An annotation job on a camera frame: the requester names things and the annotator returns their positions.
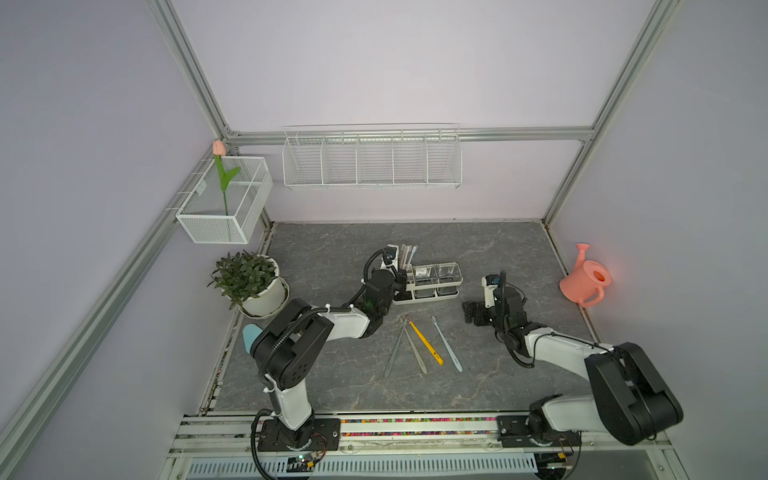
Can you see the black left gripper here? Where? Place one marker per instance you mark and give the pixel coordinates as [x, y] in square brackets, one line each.
[402, 278]

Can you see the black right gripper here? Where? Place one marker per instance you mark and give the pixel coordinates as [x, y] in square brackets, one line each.
[478, 310]

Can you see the light blue toothbrush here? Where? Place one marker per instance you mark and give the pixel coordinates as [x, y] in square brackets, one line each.
[409, 259]

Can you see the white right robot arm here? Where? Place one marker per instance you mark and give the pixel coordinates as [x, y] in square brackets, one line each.
[628, 397]

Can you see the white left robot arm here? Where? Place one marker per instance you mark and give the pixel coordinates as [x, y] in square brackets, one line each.
[286, 350]

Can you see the white toothbrush holder caddy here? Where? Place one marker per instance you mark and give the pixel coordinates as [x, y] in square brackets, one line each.
[430, 283]

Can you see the teal thin toothbrush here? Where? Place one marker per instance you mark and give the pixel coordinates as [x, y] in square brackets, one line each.
[452, 355]

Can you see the yellow toothbrush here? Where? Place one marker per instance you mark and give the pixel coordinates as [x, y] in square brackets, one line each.
[426, 342]

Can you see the pink watering can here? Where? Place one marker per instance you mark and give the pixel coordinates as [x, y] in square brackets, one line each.
[586, 283]

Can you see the potted green plant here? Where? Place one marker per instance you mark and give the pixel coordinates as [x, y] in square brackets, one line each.
[251, 282]

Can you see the teal garden trowel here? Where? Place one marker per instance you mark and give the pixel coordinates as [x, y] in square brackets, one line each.
[250, 334]

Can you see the white mesh basket small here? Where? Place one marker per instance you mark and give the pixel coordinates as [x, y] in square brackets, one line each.
[202, 215]

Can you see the pink artificial tulip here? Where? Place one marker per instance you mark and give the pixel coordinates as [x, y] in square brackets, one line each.
[225, 176]

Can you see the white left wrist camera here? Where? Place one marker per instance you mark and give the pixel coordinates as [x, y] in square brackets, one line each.
[391, 259]

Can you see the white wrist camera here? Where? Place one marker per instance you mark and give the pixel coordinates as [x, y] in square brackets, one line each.
[391, 259]
[490, 284]

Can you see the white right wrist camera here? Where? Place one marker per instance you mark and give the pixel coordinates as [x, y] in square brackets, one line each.
[490, 284]

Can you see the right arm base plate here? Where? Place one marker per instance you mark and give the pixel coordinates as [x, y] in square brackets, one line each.
[532, 430]

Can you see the white wire basket long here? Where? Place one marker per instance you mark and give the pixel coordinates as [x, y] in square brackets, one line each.
[373, 157]

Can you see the white vented cable duct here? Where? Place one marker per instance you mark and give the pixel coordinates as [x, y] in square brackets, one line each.
[404, 466]

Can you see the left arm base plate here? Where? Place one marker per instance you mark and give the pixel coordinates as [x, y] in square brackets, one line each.
[319, 434]

